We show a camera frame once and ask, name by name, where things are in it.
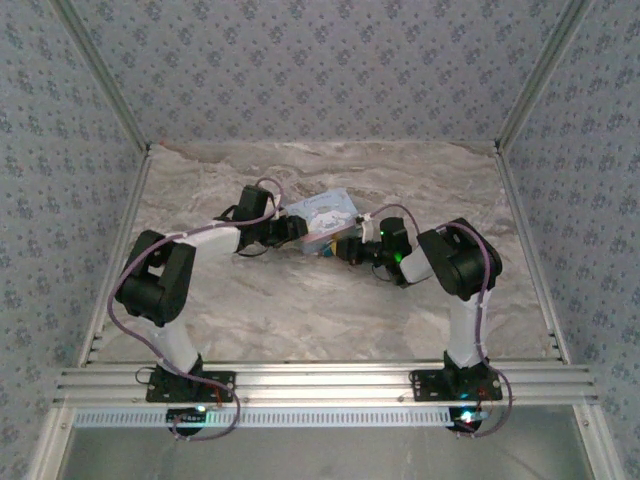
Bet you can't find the pastel cartoon print box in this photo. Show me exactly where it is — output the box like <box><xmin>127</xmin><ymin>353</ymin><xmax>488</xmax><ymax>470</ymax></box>
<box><xmin>284</xmin><ymin>186</ymin><xmax>363</xmax><ymax>257</ymax></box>

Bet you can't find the grey metal lower panel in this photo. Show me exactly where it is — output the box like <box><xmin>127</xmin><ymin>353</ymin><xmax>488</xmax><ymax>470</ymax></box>
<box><xmin>62</xmin><ymin>426</ymin><xmax>599</xmax><ymax>480</ymax></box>

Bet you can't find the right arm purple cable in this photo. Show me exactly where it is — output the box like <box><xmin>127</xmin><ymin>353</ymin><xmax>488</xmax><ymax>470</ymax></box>
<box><xmin>367</xmin><ymin>203</ymin><xmax>516</xmax><ymax>441</ymax></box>

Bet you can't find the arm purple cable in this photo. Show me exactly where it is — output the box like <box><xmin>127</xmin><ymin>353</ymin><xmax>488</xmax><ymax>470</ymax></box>
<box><xmin>367</xmin><ymin>203</ymin><xmax>516</xmax><ymax>441</ymax></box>
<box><xmin>108</xmin><ymin>177</ymin><xmax>243</xmax><ymax>443</ymax></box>

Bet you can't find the aluminium table side rail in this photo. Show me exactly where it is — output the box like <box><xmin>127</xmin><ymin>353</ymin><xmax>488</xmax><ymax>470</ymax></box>
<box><xmin>74</xmin><ymin>144</ymin><xmax>154</xmax><ymax>367</ymax></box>
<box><xmin>493</xmin><ymin>141</ymin><xmax>572</xmax><ymax>365</ymax></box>

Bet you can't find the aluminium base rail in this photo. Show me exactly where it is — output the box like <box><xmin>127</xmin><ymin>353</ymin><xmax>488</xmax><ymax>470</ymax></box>
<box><xmin>52</xmin><ymin>363</ymin><xmax>599</xmax><ymax>407</ymax></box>

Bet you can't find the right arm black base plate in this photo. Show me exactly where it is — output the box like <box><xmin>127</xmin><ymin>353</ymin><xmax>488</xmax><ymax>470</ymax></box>
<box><xmin>410</xmin><ymin>368</ymin><xmax>503</xmax><ymax>403</ymax></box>

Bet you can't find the slotted grey cable duct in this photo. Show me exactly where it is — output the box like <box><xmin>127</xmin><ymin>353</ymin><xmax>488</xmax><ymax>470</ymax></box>
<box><xmin>72</xmin><ymin>406</ymin><xmax>464</xmax><ymax>430</ymax></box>

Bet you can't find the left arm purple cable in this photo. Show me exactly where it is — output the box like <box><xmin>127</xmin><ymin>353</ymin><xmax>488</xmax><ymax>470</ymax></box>
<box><xmin>108</xmin><ymin>177</ymin><xmax>243</xmax><ymax>443</ymax></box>

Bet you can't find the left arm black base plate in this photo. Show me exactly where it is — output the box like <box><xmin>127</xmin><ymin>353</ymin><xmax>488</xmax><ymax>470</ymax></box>
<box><xmin>145</xmin><ymin>370</ymin><xmax>238</xmax><ymax>403</ymax></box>

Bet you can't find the aluminium frame post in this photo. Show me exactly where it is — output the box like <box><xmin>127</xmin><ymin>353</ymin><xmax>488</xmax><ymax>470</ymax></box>
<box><xmin>51</xmin><ymin>0</ymin><xmax>153</xmax><ymax>153</ymax></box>
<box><xmin>494</xmin><ymin>0</ymin><xmax>590</xmax><ymax>151</ymax></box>

